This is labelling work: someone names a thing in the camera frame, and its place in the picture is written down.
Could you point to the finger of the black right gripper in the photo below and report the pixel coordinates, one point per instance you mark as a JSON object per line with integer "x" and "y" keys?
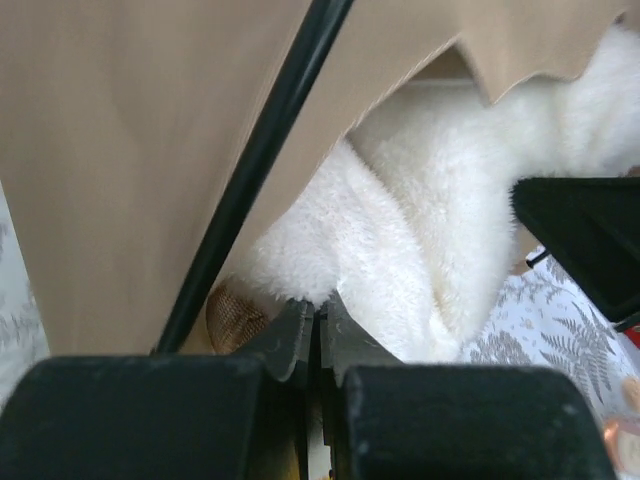
{"x": 591, "y": 227}

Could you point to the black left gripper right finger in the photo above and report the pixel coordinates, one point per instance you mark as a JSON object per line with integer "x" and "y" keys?
{"x": 388, "y": 420}

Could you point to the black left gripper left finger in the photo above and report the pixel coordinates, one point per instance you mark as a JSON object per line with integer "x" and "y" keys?
{"x": 166, "y": 416}

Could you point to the white fluffy cushion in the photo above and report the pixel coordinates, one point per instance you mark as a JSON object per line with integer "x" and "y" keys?
{"x": 409, "y": 219}

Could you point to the black tent pole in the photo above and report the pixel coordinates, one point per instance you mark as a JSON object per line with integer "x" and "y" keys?
{"x": 303, "y": 62}

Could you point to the floral table mat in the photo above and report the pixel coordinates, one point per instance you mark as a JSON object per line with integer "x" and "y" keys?
{"x": 541, "y": 318}

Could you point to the pink capped bottle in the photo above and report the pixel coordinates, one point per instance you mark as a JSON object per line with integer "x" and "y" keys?
{"x": 621, "y": 431}

